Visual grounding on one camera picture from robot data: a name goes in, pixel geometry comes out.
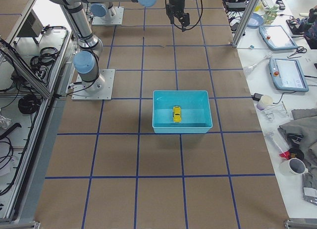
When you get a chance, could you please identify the black scissors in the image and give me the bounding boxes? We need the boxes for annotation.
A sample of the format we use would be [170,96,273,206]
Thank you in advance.
[287,46,307,58]

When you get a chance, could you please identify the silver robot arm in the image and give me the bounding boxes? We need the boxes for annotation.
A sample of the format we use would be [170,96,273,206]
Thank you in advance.
[90,2,117,20]
[50,0,157,95]

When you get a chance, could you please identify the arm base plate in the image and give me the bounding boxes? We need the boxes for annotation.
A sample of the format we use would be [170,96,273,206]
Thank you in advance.
[71,69,115,101]
[90,3,124,26]

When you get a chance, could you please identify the teach pendant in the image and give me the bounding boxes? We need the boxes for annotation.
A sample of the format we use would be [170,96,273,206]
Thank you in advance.
[259,25,298,50]
[268,57,309,92]

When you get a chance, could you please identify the white mug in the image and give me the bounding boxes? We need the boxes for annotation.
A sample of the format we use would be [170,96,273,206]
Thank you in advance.
[279,158,308,176]

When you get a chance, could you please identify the blue plate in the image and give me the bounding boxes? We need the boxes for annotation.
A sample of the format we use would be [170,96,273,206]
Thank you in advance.
[247,13,264,28]

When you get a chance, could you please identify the white paper cup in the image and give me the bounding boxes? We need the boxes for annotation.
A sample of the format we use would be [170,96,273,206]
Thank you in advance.
[256,95,273,110]

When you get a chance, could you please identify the lower teach pendant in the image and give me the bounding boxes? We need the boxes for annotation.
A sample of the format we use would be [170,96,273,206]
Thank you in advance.
[268,57,309,92]

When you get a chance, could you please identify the yellow toy beetle car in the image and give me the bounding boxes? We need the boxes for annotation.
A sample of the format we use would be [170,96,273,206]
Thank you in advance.
[172,106,182,123]

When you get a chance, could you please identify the silver foil pouch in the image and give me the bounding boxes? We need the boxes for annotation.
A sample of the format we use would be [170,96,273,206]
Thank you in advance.
[302,173,317,206]

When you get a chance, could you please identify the black coiled cable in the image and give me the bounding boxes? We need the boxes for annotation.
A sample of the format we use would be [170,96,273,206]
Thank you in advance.
[18,93,42,115]

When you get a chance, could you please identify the upper teach pendant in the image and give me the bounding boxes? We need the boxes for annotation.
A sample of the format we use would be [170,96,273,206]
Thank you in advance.
[259,25,298,50]

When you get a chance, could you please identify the aluminium frame post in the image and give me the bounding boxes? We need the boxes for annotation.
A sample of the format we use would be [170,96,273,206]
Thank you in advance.
[232,0,259,48]

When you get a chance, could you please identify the grey cloth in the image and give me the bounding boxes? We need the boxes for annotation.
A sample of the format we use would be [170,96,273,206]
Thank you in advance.
[278,108,317,168]

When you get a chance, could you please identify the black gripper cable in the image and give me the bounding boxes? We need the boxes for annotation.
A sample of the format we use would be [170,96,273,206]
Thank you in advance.
[173,0,204,31]

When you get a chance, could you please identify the grey control box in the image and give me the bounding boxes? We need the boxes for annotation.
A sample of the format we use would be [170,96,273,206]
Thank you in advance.
[14,9,44,44]

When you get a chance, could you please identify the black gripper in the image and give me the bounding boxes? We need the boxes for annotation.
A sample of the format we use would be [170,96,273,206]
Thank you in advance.
[165,0,190,32]

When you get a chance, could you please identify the turquoise plastic storage bin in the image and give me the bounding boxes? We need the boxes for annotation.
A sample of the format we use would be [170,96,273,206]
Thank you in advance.
[152,90,213,134]

